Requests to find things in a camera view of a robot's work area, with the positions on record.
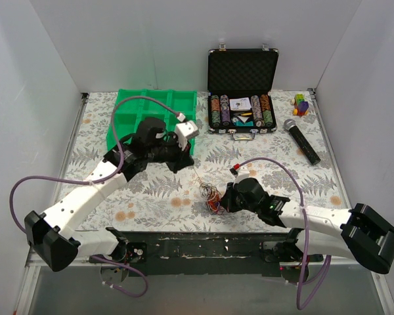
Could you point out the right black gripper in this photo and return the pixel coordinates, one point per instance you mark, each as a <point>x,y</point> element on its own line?
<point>230,199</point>

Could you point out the black poker chip case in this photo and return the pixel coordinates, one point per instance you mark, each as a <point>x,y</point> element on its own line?
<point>239,85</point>

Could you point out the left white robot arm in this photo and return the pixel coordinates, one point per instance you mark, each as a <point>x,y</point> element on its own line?
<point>53,234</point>

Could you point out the colourful toy block train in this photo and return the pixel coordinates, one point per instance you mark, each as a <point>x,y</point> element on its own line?
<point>301,106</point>

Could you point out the floral table mat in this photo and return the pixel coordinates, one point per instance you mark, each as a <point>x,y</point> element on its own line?
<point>158,200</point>

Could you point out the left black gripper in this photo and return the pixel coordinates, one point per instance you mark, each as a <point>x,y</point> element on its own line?
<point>178,157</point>

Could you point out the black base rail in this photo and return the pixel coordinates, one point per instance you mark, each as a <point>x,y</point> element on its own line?
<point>199,253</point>

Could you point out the black handheld microphone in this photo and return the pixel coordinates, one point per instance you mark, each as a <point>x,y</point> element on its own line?
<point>301,141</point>

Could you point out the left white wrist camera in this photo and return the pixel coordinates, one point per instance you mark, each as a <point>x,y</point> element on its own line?
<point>185,131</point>

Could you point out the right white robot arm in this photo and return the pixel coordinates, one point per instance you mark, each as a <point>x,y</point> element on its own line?
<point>359,233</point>

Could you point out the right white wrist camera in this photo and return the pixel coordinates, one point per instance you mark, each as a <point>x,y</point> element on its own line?
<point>239,172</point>

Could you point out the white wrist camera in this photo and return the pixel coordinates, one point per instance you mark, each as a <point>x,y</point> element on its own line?
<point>239,172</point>
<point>185,131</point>

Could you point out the green compartment tray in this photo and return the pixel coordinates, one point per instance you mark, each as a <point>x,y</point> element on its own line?
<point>128,116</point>

